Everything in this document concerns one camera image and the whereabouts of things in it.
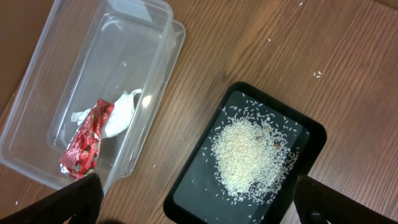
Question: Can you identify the white napkin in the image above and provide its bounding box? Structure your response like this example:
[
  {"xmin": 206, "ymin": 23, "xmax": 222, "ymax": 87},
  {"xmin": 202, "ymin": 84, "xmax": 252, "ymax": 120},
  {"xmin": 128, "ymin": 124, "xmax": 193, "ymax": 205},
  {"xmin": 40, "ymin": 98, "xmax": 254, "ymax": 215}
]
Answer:
[{"xmin": 70, "ymin": 88, "xmax": 143, "ymax": 139}]

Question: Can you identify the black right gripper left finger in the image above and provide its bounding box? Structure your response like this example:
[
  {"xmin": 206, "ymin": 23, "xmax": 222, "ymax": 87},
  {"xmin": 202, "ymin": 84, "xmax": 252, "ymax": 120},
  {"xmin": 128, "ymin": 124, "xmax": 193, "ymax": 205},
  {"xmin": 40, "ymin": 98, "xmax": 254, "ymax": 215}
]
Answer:
[{"xmin": 1, "ymin": 174, "xmax": 104, "ymax": 224}]

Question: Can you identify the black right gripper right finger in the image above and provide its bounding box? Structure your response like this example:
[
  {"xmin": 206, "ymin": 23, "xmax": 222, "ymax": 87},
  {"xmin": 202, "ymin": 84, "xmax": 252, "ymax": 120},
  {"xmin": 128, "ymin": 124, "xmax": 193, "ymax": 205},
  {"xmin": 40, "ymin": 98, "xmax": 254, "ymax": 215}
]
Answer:
[{"xmin": 294, "ymin": 175, "xmax": 397, "ymax": 224}]

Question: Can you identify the red snack wrapper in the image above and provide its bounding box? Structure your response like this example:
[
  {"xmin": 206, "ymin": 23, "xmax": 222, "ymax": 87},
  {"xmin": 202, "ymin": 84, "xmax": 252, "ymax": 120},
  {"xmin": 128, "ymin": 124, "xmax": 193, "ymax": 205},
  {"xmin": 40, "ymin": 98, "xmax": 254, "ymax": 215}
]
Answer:
[{"xmin": 60, "ymin": 99, "xmax": 114, "ymax": 179}]

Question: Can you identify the clear plastic bin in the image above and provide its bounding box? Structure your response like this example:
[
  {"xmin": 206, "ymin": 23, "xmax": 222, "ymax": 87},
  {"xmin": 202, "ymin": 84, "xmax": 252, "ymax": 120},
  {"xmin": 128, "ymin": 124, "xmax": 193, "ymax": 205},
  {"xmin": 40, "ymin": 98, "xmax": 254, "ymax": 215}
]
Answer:
[{"xmin": 1, "ymin": 0, "xmax": 186, "ymax": 190}]

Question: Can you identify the black plastic tray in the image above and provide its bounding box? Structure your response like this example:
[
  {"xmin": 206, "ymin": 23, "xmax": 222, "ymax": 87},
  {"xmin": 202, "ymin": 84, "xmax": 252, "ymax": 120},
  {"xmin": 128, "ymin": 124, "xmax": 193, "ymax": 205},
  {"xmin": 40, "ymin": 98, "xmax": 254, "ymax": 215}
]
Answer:
[{"xmin": 164, "ymin": 82, "xmax": 327, "ymax": 223}]

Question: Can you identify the pile of rice grains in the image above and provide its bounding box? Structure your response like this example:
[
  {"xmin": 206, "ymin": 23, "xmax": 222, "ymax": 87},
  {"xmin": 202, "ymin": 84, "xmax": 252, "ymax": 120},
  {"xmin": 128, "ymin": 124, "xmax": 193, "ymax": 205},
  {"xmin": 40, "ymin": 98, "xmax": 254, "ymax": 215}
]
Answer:
[{"xmin": 200, "ymin": 91, "xmax": 306, "ymax": 223}]

